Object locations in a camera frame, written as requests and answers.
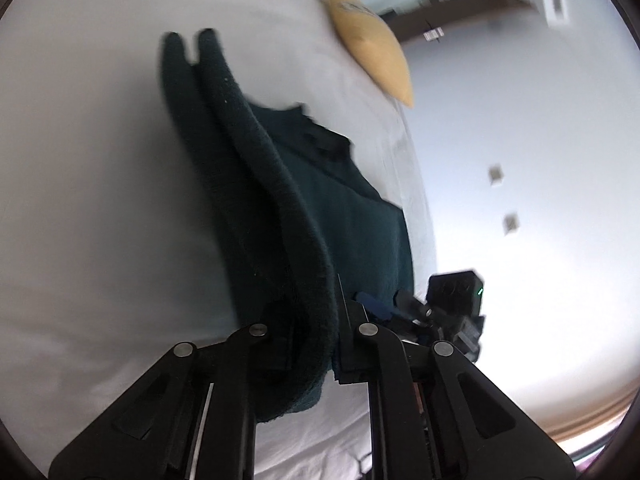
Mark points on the wall socket upper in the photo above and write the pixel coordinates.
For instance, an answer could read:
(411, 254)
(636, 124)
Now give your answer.
(495, 175)

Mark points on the white bed sheet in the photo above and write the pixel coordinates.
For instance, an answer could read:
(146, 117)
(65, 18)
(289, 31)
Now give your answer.
(107, 253)

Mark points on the wall socket lower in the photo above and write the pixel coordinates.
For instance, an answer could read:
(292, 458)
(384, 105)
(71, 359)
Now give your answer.
(511, 223)

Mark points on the yellow cushion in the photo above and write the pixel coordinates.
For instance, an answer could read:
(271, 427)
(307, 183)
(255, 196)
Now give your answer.
(372, 44)

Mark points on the wall socket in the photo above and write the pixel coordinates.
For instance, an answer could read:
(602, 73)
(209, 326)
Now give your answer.
(511, 223)
(495, 175)

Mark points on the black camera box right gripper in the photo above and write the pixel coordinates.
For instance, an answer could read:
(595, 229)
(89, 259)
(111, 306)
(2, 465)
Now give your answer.
(459, 293)

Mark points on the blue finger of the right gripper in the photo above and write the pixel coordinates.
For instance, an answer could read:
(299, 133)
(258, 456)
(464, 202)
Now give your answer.
(374, 306)

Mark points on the dark green knit sweater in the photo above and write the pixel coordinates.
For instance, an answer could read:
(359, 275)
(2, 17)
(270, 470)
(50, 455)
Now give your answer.
(298, 225)

